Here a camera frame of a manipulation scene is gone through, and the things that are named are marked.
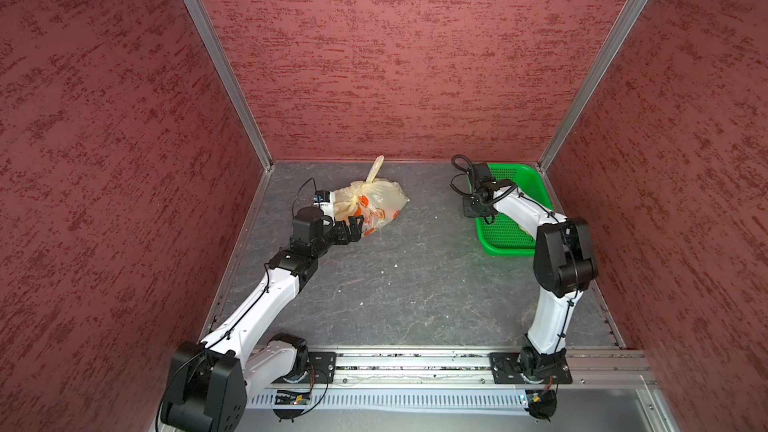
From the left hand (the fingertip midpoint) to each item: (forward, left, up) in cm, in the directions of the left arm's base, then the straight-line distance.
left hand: (350, 223), depth 83 cm
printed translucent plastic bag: (+13, -7, -7) cm, 17 cm away
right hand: (+11, -40, -10) cm, 42 cm away
